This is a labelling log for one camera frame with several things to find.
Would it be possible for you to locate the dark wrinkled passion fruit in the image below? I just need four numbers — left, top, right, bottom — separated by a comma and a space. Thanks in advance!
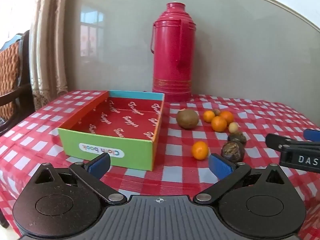
227, 131, 247, 145
221, 141, 245, 162

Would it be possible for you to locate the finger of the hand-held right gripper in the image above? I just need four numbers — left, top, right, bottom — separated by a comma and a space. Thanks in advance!
304, 129, 320, 142
265, 133, 320, 153

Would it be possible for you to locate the small orange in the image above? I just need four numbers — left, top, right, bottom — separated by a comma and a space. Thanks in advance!
203, 110, 216, 123
191, 141, 209, 160
211, 116, 227, 132
219, 111, 234, 125

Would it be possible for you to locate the colourful cardboard box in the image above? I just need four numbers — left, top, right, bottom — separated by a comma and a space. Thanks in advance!
58, 90, 165, 172

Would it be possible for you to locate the red checked tablecloth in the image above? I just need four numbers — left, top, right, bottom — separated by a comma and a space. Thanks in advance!
0, 90, 320, 240

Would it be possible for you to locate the dark wooden chair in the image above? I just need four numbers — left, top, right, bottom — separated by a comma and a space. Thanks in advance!
0, 30, 34, 137

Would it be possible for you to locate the red thermos flask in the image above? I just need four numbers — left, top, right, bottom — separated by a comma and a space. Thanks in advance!
150, 2, 196, 103

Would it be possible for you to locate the woven orange chair cushion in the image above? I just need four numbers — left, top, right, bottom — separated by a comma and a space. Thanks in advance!
0, 41, 21, 120

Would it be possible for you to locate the beige curtain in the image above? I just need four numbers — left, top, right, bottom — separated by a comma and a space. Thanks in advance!
29, 0, 69, 110

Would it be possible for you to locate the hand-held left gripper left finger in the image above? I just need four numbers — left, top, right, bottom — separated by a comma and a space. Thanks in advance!
31, 152, 128, 205

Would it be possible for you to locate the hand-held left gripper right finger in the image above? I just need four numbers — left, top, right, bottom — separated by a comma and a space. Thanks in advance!
192, 153, 289, 205

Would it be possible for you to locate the brown kiwi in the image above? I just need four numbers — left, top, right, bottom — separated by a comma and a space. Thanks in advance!
176, 109, 200, 130

